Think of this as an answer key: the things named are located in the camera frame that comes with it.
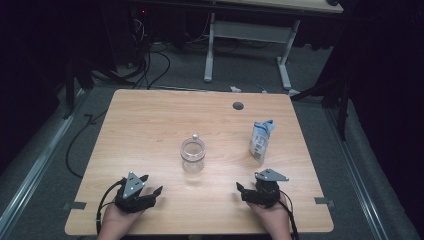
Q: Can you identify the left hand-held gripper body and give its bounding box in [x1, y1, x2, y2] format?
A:
[114, 171, 158, 214]

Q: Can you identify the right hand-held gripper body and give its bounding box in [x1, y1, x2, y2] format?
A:
[241, 168, 290, 209]

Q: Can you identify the blue and white carton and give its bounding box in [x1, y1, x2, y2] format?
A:
[249, 119, 276, 165]

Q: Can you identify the clear glass jar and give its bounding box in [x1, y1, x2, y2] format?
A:
[180, 133, 207, 174]

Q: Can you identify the person's right hand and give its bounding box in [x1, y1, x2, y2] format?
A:
[248, 194, 290, 234]

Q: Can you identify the person's left hand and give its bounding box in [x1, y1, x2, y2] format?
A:
[99, 203, 144, 234]

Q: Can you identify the grey tape piece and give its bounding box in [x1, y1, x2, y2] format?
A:
[314, 196, 336, 206]
[62, 201, 88, 211]

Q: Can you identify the dark metal stand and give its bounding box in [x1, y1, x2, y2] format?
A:
[289, 74, 351, 142]

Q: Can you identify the left hand-held gripper black cable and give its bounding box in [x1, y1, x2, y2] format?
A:
[95, 179, 127, 235]

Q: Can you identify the hand-held gripper black cable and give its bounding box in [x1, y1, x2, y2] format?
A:
[95, 179, 127, 235]
[278, 189, 300, 240]

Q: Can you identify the right hand-held gripper black cable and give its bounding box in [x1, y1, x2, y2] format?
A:
[278, 189, 300, 240]

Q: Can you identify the black floor cable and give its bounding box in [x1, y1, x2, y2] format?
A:
[65, 109, 108, 179]

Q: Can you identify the metal floor rail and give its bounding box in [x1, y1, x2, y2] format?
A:
[325, 106, 391, 240]
[0, 89, 86, 233]

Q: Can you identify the bundle of black cables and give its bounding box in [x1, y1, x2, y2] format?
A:
[128, 16, 172, 91]

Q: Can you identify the white metal frame desk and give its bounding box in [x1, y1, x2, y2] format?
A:
[203, 0, 344, 98]

